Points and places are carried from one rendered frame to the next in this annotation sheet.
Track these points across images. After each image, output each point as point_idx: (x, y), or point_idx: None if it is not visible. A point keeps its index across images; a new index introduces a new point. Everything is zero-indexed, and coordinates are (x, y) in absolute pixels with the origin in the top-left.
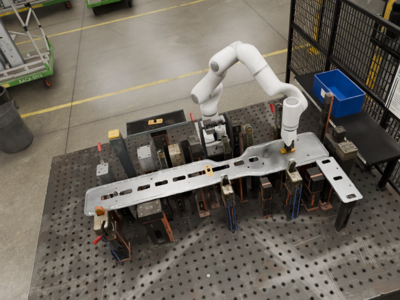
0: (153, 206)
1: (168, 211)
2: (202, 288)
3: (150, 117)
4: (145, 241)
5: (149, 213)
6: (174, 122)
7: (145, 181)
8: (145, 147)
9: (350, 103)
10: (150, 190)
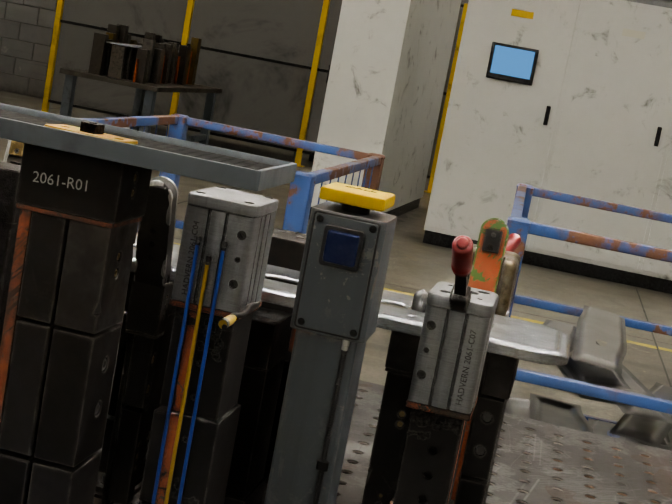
0: (292, 235)
1: None
2: None
3: (94, 143)
4: (339, 496)
5: None
6: (7, 113)
7: (274, 283)
8: (215, 195)
9: None
10: (269, 271)
